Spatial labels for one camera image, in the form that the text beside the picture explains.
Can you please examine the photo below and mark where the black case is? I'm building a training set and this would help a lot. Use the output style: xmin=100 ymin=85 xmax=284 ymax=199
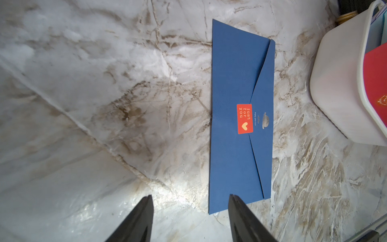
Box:
xmin=338 ymin=0 xmax=374 ymax=15

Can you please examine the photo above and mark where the red envelope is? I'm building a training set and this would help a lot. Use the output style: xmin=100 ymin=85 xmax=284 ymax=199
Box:
xmin=363 ymin=43 xmax=387 ymax=126

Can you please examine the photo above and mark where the gold wax stamp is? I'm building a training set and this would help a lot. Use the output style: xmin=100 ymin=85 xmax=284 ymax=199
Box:
xmin=336 ymin=11 xmax=358 ymax=25

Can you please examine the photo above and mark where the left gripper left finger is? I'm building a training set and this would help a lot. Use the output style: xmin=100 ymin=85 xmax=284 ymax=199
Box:
xmin=106 ymin=195 xmax=154 ymax=242

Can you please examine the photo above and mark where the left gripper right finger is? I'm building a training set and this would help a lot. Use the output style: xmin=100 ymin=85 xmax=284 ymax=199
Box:
xmin=228 ymin=195 xmax=277 ymax=242

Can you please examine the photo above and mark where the white storage box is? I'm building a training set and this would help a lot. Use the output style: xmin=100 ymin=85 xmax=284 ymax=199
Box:
xmin=310 ymin=1 xmax=387 ymax=146

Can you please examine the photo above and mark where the light blue envelope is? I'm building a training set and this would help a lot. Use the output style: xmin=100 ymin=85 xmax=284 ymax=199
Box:
xmin=365 ymin=12 xmax=386 ymax=53

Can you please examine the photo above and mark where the aluminium rail frame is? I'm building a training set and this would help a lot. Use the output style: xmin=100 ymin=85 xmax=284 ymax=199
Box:
xmin=345 ymin=214 xmax=387 ymax=242

